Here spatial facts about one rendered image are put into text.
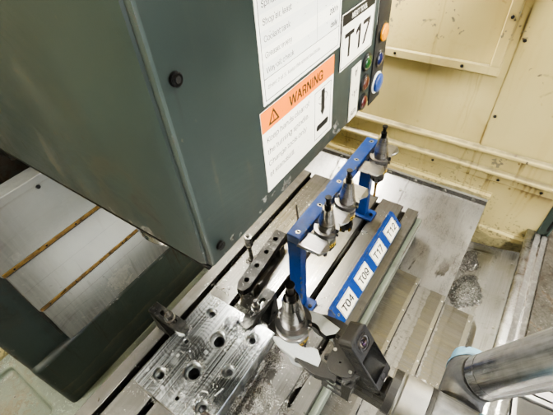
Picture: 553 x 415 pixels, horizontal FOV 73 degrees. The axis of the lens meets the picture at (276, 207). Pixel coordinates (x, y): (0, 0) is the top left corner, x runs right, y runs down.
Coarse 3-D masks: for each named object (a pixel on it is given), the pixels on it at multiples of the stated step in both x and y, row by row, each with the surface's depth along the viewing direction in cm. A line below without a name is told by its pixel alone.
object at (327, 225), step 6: (324, 210) 88; (330, 210) 88; (324, 216) 88; (330, 216) 88; (318, 222) 92; (324, 222) 90; (330, 222) 89; (318, 228) 92; (324, 228) 91; (330, 228) 91
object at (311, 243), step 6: (306, 234) 93; (312, 234) 93; (306, 240) 91; (312, 240) 91; (318, 240) 91; (324, 240) 91; (300, 246) 90; (306, 246) 90; (312, 246) 90; (318, 246) 90; (324, 246) 90; (312, 252) 89; (318, 252) 89; (324, 252) 89
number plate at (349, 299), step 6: (348, 288) 111; (348, 294) 111; (354, 294) 112; (342, 300) 109; (348, 300) 110; (354, 300) 112; (342, 306) 108; (348, 306) 110; (342, 312) 108; (348, 312) 109
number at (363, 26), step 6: (372, 12) 50; (360, 18) 48; (366, 18) 50; (360, 24) 49; (366, 24) 50; (360, 30) 49; (366, 30) 51; (354, 36) 48; (360, 36) 50; (366, 36) 52; (354, 42) 49; (360, 42) 51; (366, 42) 52; (354, 48) 50; (360, 48) 51; (354, 54) 50
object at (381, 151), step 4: (380, 140) 106; (384, 140) 106; (376, 144) 109; (380, 144) 107; (384, 144) 107; (376, 148) 109; (380, 148) 108; (384, 148) 108; (376, 152) 109; (380, 152) 108; (384, 152) 108; (376, 156) 110; (380, 156) 109; (384, 156) 109
